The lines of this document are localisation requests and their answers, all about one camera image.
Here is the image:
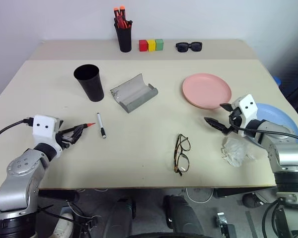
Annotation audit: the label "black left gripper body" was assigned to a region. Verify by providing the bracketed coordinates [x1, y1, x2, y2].
[55, 130, 77, 150]

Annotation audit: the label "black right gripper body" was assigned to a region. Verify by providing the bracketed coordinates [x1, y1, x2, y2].
[225, 106, 244, 136]

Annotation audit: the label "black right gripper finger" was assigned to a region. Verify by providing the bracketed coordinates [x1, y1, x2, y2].
[220, 103, 236, 113]
[204, 117, 231, 136]

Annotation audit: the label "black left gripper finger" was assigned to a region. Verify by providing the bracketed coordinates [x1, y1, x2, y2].
[60, 124, 88, 134]
[70, 126, 86, 144]

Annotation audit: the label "black pen with orange tip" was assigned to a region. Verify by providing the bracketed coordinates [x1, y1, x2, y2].
[61, 122, 97, 133]

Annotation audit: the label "white marker with black cap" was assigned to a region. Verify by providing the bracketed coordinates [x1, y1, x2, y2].
[96, 113, 107, 139]

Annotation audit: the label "pink plate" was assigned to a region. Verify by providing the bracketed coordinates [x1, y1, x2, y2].
[181, 72, 232, 110]

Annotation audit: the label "crumpled clear plastic wrap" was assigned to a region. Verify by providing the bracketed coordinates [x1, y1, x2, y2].
[220, 137, 257, 169]

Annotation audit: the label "blue plate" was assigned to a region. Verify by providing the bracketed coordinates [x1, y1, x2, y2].
[248, 103, 298, 145]

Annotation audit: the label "empty black cup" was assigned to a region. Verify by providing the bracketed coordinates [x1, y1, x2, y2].
[73, 64, 105, 103]

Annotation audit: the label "tortoiseshell eyeglasses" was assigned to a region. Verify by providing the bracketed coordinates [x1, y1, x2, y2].
[173, 133, 191, 177]

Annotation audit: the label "grey open glasses case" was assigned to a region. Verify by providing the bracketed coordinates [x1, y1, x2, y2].
[110, 73, 159, 114]

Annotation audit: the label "black furniture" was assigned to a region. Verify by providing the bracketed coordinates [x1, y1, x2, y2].
[280, 44, 298, 111]

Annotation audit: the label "black sunglasses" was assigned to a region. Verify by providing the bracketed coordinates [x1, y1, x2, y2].
[175, 42, 203, 54]

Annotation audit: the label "black shoe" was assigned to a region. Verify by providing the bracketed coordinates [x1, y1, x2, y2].
[242, 193, 264, 208]

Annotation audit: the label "white shoe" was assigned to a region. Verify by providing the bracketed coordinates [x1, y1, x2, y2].
[51, 212, 75, 238]

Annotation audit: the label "dark rounded shape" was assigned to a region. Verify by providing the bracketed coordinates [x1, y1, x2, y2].
[162, 195, 205, 238]
[105, 197, 137, 238]

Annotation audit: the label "black pen holder cup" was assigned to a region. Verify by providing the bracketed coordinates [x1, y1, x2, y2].
[114, 21, 133, 53]

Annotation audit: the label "red marker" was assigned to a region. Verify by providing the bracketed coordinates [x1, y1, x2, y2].
[116, 16, 129, 29]

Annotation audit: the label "orange capped marker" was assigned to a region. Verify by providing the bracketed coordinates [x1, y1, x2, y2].
[113, 7, 120, 28]
[119, 5, 127, 28]

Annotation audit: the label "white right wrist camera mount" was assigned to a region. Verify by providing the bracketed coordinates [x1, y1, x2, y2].
[231, 94, 261, 137]

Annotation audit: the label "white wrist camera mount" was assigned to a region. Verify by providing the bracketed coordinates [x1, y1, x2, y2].
[231, 94, 261, 137]
[31, 115, 63, 152]

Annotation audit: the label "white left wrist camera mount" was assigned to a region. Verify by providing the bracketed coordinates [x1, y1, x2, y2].
[31, 115, 63, 152]

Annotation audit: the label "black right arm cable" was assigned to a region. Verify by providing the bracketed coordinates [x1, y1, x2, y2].
[237, 126, 298, 144]

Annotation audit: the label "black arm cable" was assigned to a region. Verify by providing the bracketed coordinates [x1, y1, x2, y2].
[237, 126, 298, 144]
[0, 118, 34, 149]

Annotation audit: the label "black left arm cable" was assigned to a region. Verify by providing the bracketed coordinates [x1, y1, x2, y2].
[0, 118, 34, 149]

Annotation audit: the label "white floor cable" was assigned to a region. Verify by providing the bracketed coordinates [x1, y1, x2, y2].
[185, 187, 214, 203]

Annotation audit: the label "metal bracket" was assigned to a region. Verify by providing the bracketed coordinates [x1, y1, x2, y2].
[216, 212, 237, 238]

